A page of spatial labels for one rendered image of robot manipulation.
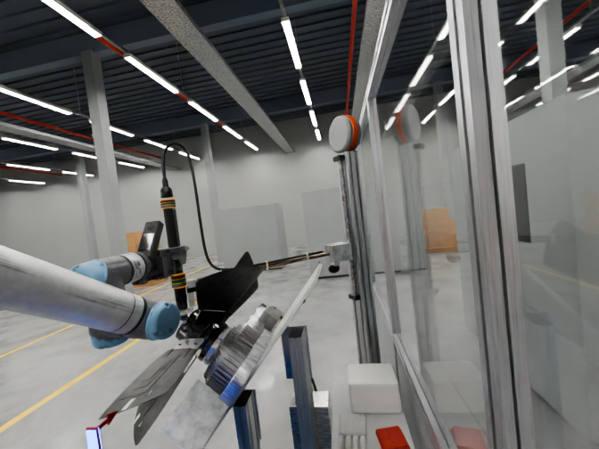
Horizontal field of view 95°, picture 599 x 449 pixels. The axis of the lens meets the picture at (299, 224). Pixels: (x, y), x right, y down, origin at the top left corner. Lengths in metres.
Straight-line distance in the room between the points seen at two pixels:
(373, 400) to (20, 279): 0.98
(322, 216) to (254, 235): 2.68
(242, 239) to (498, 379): 8.10
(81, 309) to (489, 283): 0.58
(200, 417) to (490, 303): 0.86
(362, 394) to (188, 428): 0.55
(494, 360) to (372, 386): 0.70
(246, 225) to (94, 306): 7.80
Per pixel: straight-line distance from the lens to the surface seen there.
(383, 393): 1.12
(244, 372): 0.97
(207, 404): 1.05
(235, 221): 8.41
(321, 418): 1.26
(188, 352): 0.98
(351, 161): 1.20
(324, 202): 6.29
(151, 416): 1.18
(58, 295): 0.55
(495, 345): 0.43
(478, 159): 0.39
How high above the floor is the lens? 1.57
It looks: 2 degrees down
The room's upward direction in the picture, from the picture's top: 7 degrees counter-clockwise
